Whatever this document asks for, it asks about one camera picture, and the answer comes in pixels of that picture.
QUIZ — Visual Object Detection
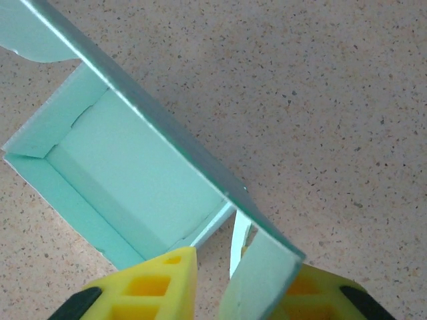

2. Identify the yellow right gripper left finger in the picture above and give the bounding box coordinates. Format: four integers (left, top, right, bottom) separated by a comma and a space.
49, 246, 197, 320

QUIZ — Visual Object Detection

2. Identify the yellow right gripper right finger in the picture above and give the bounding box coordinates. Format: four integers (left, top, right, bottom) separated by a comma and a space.
280, 263, 398, 320

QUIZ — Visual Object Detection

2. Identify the pale green paper box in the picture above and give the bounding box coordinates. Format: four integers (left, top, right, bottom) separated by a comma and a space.
0, 0, 306, 320

